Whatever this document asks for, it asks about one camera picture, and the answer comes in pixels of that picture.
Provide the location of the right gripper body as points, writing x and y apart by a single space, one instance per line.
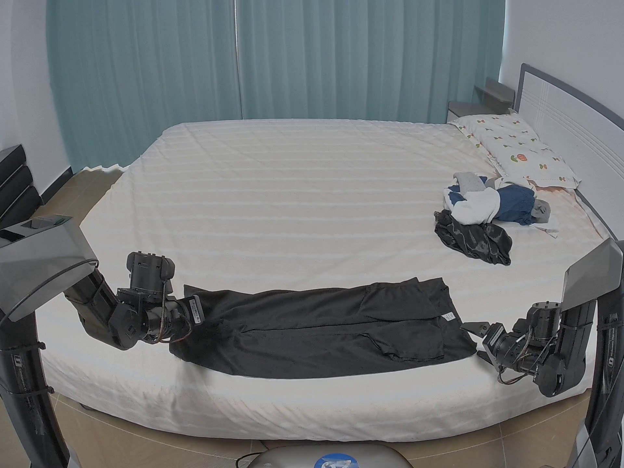
499 344

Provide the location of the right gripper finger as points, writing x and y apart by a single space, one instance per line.
477 328

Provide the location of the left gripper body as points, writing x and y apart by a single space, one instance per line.
195 310

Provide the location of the black T-shirt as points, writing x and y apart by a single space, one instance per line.
317 329

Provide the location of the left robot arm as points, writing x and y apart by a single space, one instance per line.
44 261

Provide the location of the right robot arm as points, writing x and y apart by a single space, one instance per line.
590 276

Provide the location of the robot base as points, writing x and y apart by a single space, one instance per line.
292 458

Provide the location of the pile of clothes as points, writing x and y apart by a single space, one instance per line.
473 207

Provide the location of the bed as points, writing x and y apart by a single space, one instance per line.
292 188

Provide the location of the black shiny garment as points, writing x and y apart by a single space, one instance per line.
473 239

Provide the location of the white printed pillow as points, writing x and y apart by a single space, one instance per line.
516 149

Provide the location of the black chest of drawers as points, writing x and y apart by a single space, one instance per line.
14 183

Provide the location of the grey bedside table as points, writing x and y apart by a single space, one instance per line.
463 107

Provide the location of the blue-green curtain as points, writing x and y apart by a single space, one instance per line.
146 66
365 42

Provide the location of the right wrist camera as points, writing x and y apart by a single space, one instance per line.
521 329

